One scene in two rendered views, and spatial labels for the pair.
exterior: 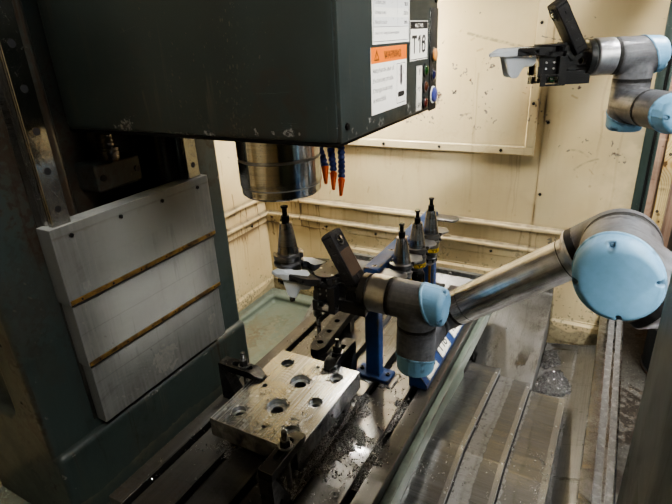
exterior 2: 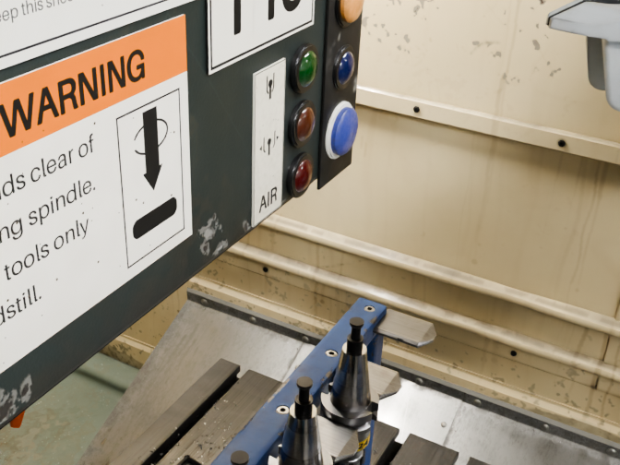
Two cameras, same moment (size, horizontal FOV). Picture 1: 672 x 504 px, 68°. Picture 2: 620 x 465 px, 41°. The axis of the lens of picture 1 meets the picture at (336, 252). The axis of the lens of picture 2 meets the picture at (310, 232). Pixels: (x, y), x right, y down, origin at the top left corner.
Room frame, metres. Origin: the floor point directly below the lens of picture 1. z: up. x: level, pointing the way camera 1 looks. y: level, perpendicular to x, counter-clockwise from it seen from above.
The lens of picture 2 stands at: (0.65, -0.19, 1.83)
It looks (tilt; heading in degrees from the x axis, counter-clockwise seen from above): 30 degrees down; 357
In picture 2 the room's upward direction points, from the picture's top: 3 degrees clockwise
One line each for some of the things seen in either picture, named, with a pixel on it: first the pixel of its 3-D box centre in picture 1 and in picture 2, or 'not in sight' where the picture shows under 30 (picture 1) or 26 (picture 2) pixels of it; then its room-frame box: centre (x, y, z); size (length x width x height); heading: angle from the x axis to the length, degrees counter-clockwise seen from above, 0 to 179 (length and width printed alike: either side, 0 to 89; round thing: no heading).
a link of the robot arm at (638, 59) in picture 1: (636, 56); not in sight; (1.12, -0.65, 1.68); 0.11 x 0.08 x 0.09; 90
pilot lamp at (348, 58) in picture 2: not in sight; (344, 67); (1.12, -0.23, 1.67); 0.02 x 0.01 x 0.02; 150
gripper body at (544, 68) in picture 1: (560, 62); not in sight; (1.12, -0.49, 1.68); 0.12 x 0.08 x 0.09; 90
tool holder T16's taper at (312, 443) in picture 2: (417, 234); (302, 436); (1.24, -0.22, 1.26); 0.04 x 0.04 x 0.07
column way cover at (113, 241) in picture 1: (153, 290); not in sight; (1.19, 0.49, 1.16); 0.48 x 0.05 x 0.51; 150
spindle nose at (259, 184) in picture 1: (279, 160); not in sight; (0.97, 0.10, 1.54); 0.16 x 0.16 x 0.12
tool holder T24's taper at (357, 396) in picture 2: (430, 221); (351, 374); (1.34, -0.27, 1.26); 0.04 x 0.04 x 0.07
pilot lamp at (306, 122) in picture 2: not in sight; (304, 124); (1.08, -0.20, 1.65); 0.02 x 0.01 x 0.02; 150
